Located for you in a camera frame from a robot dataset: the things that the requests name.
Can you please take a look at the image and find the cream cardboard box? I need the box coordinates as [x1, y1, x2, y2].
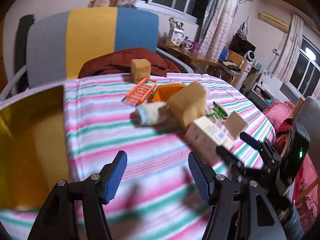
[184, 116, 234, 166]
[223, 111, 248, 139]

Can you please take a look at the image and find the large tan sponge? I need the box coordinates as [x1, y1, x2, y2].
[167, 82, 207, 129]

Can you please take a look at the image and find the cream blue knitted sock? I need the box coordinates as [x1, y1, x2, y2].
[130, 101, 171, 126]

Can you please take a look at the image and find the orange plastic rack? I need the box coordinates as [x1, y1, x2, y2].
[122, 78, 157, 106]

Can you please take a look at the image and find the pink bedding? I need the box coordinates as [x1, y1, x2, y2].
[263, 96, 319, 232]

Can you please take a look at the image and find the green cracker packet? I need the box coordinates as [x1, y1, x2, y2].
[205, 101, 228, 123]

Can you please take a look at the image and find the gold storage tin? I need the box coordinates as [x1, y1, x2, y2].
[1, 86, 71, 211]

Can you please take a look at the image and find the striped pink green tablecloth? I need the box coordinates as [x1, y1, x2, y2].
[0, 73, 276, 240]

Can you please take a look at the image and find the wooden desk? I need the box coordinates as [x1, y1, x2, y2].
[157, 43, 241, 86]

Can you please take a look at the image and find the right window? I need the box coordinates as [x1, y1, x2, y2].
[290, 36, 319, 97]

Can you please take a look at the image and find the orange snack packet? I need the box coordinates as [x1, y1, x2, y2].
[150, 83, 186, 102]

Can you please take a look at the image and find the white mug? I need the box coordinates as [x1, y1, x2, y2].
[181, 41, 194, 50]

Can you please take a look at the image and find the small tan sponge cube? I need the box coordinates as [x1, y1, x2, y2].
[130, 59, 151, 83]

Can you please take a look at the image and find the white pen holder box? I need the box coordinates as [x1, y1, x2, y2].
[165, 17, 184, 47]

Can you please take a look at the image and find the pink floral curtain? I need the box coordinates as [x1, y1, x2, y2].
[200, 0, 237, 61]

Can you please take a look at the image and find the dark red jacket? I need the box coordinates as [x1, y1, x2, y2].
[78, 47, 180, 79]

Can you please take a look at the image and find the grey yellow blue chair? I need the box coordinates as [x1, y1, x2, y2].
[1, 7, 193, 101]

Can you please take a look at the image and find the wall air conditioner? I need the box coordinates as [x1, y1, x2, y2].
[258, 12, 290, 33]

